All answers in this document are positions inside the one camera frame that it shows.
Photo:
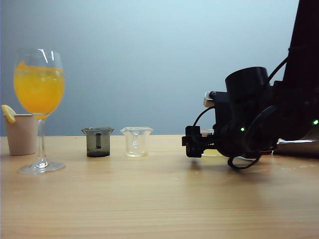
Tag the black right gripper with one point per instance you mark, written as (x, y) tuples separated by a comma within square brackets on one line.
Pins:
[(224, 117)]

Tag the clear cup with brown mark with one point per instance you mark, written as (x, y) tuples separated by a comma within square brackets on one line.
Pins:
[(211, 152)]

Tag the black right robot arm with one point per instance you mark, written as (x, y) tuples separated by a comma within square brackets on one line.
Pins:
[(304, 49)]

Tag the clear glass measuring cup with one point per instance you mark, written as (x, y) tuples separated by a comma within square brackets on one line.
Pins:
[(143, 143)]

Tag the dark grey measuring cup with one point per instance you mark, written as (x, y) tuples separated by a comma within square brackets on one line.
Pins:
[(92, 147)]

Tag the wine glass with orange juice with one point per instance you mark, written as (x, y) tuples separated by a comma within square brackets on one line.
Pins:
[(38, 92)]

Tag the beige paper cup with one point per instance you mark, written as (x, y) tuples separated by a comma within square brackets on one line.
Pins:
[(21, 137)]

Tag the silver metallic sheet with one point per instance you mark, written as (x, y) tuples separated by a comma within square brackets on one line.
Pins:
[(299, 148)]

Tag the yellow lemon slice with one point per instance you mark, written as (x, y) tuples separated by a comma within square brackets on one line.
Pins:
[(8, 113)]

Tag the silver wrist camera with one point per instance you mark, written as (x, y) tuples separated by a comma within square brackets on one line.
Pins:
[(208, 100)]

